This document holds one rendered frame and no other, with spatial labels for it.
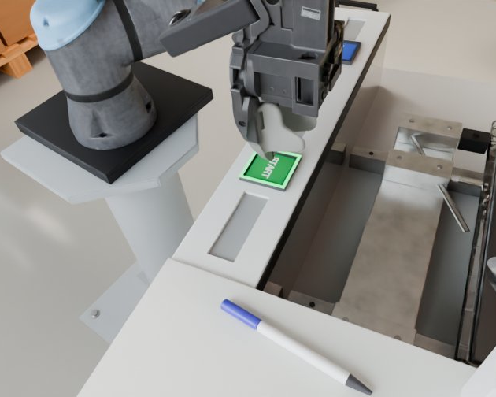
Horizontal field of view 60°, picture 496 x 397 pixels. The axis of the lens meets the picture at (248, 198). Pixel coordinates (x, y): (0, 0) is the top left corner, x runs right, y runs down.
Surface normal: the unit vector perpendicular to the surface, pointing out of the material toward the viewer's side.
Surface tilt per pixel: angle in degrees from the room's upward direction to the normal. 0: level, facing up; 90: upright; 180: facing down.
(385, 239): 0
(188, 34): 94
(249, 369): 0
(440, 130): 0
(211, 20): 94
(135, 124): 73
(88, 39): 89
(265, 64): 90
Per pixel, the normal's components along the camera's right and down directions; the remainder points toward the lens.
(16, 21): 0.82, 0.37
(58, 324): -0.10, -0.66
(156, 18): 0.40, 0.42
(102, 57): 0.50, 0.68
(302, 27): -0.41, 0.71
